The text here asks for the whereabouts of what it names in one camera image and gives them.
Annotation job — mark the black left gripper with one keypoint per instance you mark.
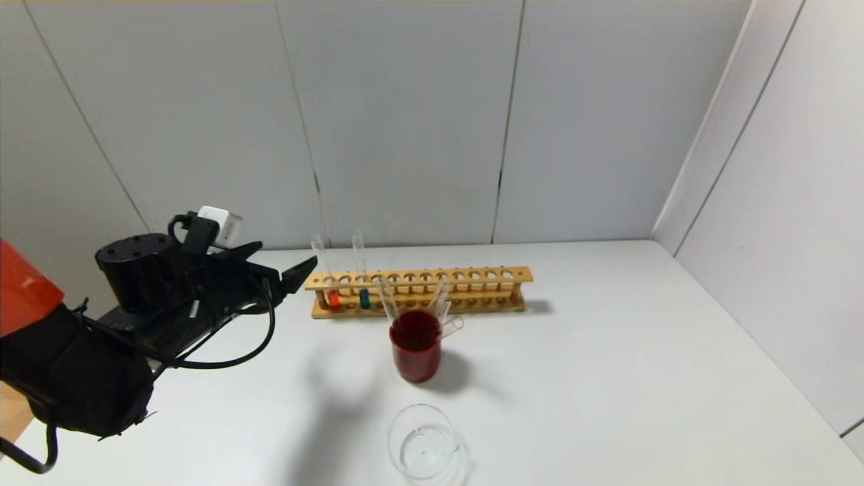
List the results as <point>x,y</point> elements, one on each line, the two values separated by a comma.
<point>268,275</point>

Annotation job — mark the red pigment test tube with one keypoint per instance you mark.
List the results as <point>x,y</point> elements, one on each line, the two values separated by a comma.
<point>333,299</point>

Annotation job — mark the blue pigment test tube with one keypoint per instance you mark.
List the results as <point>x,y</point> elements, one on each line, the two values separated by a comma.
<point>364,298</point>

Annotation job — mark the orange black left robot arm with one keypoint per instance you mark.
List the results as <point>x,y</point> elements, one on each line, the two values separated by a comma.
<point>74,378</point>

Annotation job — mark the empty glass test tube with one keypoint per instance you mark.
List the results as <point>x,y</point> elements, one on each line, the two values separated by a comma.
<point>388,302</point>
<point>439,295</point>
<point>452,327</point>
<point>445,311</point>

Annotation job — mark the wooden test tube rack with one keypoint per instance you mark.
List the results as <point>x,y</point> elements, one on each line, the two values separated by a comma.
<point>472,291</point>

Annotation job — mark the red plastic cup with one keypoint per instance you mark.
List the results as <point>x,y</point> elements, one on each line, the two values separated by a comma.
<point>417,361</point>

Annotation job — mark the clear glass beaker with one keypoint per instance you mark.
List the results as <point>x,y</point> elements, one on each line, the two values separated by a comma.
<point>424,449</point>

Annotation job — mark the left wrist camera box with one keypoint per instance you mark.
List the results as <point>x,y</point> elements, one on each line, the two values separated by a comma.
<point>219,226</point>

